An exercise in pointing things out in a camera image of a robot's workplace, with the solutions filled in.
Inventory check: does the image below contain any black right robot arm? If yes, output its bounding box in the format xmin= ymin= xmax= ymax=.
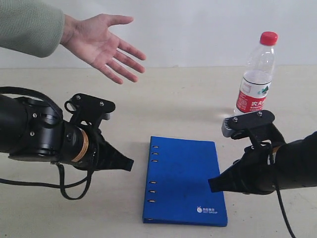
xmin=209 ymin=132 xmax=317 ymax=195

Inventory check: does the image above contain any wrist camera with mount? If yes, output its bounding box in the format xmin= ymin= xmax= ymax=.
xmin=64 ymin=93 xmax=116 ymax=129
xmin=221 ymin=110 xmax=285 ymax=149

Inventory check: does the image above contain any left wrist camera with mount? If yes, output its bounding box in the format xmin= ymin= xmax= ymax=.
xmin=64 ymin=93 xmax=116 ymax=129

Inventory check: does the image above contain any blue ring binder notebook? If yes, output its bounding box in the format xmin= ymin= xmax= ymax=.
xmin=142 ymin=136 xmax=228 ymax=227

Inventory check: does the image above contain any green knit sleeve forearm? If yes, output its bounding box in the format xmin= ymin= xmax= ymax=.
xmin=0 ymin=0 xmax=65 ymax=58

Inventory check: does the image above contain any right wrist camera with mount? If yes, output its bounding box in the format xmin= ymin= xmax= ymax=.
xmin=221 ymin=110 xmax=285 ymax=149

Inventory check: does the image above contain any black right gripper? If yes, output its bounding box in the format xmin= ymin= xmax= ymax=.
xmin=208 ymin=142 xmax=275 ymax=195

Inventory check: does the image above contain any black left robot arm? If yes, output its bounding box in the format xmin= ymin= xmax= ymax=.
xmin=0 ymin=94 xmax=134 ymax=171

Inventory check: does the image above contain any clear water bottle red label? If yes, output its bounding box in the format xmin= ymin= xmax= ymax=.
xmin=234 ymin=31 xmax=278 ymax=115

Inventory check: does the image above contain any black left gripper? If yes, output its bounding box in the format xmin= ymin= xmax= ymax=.
xmin=81 ymin=124 xmax=134 ymax=172

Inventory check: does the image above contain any person's open bare hand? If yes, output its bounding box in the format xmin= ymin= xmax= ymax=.
xmin=60 ymin=13 xmax=146 ymax=84

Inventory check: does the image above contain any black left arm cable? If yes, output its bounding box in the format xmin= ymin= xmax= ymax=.
xmin=0 ymin=86 xmax=100 ymax=200

